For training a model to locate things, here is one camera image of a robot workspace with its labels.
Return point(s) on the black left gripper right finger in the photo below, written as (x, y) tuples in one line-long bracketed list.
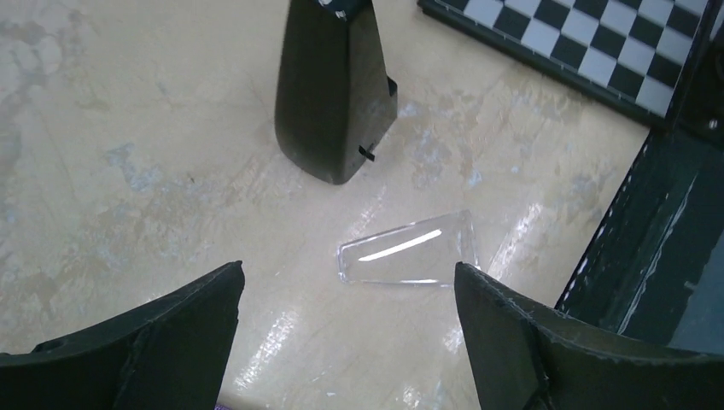
[(526, 355)]

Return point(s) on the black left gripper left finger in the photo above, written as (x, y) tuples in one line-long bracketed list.
[(170, 353)]

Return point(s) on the black metronome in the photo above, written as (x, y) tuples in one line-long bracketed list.
[(335, 101)]

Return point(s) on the black white chessboard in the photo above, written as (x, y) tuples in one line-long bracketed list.
[(631, 55)]

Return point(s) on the black base frame rail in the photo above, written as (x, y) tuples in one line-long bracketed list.
[(654, 269)]

